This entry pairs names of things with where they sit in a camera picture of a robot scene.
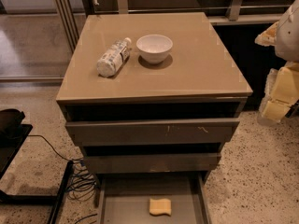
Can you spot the metal railing shelf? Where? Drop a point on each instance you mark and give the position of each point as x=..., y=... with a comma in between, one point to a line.
x=220, y=12

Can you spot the white ceramic bowl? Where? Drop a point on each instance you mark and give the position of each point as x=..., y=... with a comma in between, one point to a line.
x=154, y=48

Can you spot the grey drawer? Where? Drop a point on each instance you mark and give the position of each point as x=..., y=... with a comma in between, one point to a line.
x=152, y=158
x=154, y=124
x=125, y=199

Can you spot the grey middle drawer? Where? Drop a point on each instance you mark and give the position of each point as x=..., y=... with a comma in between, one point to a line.
x=152, y=158

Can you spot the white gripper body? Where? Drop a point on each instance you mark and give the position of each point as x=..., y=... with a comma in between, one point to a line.
x=288, y=36

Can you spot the grey drawer cabinet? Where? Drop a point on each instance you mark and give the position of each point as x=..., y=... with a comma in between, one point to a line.
x=198, y=69

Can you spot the yellow sponge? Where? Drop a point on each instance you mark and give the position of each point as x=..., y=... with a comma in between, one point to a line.
x=159, y=207

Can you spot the clear plastic water bottle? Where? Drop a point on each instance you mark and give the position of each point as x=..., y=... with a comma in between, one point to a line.
x=112, y=60

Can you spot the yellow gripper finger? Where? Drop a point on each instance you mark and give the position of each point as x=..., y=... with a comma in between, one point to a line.
x=273, y=111
x=267, y=37

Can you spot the grey top drawer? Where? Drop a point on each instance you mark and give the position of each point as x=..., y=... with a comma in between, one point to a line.
x=154, y=124

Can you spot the grey bottom drawer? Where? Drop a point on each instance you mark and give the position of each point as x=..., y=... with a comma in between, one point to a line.
x=125, y=199

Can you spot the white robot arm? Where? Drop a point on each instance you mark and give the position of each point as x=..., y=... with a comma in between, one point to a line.
x=286, y=48

